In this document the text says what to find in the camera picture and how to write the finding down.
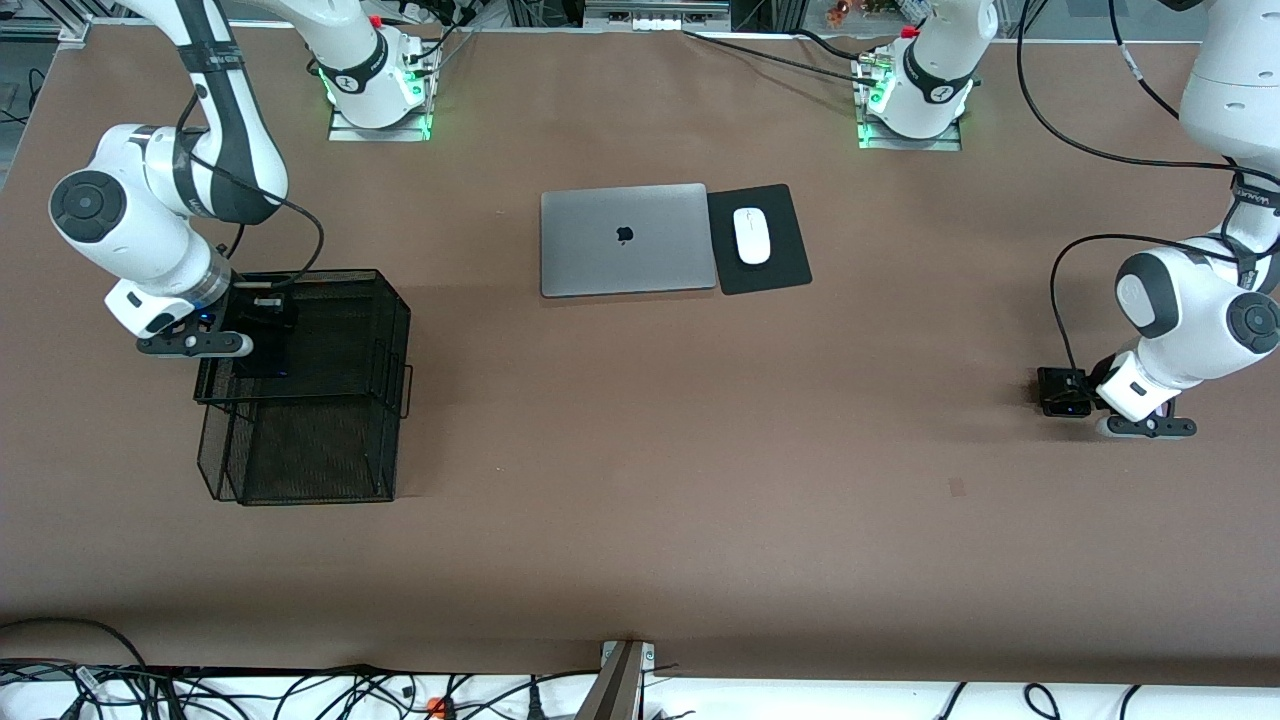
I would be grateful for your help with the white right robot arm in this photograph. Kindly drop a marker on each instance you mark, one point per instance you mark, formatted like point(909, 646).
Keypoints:
point(120, 230)

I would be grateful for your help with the black mouse pad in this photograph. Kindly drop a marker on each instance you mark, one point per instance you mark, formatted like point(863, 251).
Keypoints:
point(775, 275)

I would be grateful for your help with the grey camera mount pole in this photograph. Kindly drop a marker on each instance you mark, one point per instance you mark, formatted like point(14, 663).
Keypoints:
point(615, 690)

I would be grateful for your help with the white computer mouse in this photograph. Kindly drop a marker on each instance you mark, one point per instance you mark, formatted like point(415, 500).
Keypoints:
point(752, 236)

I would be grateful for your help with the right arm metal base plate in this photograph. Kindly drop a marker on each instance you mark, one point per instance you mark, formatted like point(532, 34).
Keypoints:
point(345, 133)

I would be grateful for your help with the long black bar phone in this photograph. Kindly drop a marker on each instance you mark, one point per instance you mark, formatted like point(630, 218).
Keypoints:
point(262, 360)

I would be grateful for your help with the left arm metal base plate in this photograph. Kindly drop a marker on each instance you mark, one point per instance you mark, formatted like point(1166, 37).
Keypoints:
point(950, 145)

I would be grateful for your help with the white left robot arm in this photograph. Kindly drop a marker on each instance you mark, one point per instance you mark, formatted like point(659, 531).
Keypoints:
point(1190, 300)

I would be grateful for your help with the silver power strip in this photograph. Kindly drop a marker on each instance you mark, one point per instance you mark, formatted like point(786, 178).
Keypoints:
point(655, 18)

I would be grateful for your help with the aluminium frame profile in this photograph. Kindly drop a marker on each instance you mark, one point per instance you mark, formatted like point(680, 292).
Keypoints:
point(75, 30)

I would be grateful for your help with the silver laptop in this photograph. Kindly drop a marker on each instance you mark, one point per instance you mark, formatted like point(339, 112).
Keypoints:
point(625, 240)

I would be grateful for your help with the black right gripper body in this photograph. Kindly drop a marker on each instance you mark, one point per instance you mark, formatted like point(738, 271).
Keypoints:
point(258, 311)

